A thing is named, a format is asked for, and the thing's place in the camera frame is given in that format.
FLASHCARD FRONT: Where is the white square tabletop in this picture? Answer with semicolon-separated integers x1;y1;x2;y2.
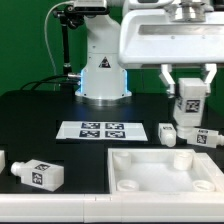
108;148;224;193

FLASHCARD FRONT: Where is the white marker tag sheet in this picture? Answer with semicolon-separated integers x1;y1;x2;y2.
56;121;148;141

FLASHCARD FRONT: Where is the black camera stand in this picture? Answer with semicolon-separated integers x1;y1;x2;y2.
52;4;88;88

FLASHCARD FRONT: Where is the black cables bundle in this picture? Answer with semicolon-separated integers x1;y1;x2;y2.
19;75;81;92

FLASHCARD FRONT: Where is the grey cable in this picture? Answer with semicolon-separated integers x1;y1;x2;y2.
44;1;75;92

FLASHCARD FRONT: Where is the white front fence rail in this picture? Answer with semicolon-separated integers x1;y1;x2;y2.
0;193;224;223

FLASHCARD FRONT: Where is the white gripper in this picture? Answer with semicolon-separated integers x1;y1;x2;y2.
118;9;224;98

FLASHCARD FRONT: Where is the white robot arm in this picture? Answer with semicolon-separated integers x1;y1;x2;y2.
77;0;224;102

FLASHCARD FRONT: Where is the white left fence piece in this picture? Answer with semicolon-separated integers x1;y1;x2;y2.
0;150;5;174

